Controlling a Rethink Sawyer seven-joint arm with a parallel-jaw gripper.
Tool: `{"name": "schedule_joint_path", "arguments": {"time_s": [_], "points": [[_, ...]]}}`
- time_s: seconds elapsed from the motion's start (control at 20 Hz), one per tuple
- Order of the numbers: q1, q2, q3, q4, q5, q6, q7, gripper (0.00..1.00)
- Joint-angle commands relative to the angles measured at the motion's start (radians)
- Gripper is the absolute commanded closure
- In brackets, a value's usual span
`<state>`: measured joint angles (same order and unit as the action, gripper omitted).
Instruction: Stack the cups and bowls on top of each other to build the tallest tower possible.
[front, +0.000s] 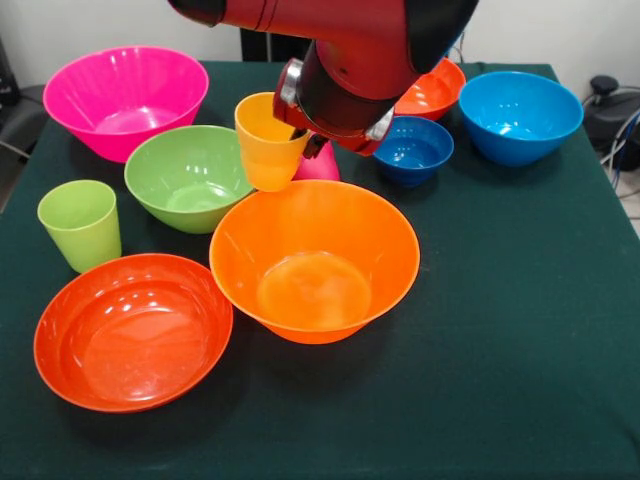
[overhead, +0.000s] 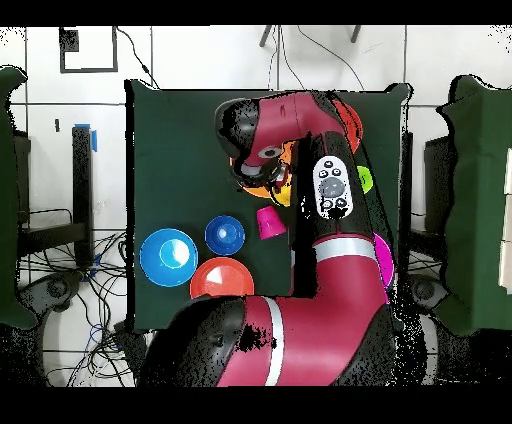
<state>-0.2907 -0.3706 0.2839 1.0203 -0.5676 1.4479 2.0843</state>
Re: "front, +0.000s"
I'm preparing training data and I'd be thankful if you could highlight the raspberry red cup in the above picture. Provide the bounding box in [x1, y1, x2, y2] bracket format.
[292, 142, 342, 182]

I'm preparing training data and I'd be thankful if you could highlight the yellow cup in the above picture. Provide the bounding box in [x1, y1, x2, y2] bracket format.
[234, 91, 311, 193]

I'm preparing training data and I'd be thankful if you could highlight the large pink bowl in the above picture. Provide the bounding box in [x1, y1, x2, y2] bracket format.
[42, 45, 210, 165]

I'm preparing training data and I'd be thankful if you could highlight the light green cup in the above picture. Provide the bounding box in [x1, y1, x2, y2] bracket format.
[36, 179, 123, 275]

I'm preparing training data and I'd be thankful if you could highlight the red-orange bowl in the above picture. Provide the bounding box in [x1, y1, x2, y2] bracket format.
[393, 57, 467, 123]
[33, 253, 235, 414]

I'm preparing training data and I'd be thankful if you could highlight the small dark blue bowl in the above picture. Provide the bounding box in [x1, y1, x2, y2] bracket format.
[372, 115, 455, 189]

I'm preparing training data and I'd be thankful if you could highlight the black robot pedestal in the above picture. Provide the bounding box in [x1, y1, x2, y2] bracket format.
[238, 27, 316, 62]

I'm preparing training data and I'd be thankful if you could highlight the tangle of floor cables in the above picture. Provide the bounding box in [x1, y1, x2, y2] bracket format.
[597, 84, 640, 191]

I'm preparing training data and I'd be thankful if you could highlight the light blue bowl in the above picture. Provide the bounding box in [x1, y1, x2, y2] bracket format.
[457, 70, 585, 168]

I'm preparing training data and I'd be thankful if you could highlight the black pedestal foot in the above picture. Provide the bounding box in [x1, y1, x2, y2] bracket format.
[582, 74, 640, 151]
[0, 84, 49, 151]

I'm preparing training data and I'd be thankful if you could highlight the large orange bowl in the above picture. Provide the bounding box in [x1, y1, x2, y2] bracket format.
[208, 179, 422, 346]

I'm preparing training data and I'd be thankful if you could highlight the black equipment box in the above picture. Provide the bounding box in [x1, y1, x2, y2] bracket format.
[0, 37, 21, 106]

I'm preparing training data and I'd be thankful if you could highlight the dark green table cloth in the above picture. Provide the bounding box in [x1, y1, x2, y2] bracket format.
[0, 60, 640, 480]

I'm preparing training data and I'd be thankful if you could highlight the green bowl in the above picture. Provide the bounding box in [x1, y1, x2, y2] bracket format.
[123, 124, 256, 235]

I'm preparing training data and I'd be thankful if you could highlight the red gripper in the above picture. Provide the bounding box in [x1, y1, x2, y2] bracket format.
[271, 91, 389, 161]

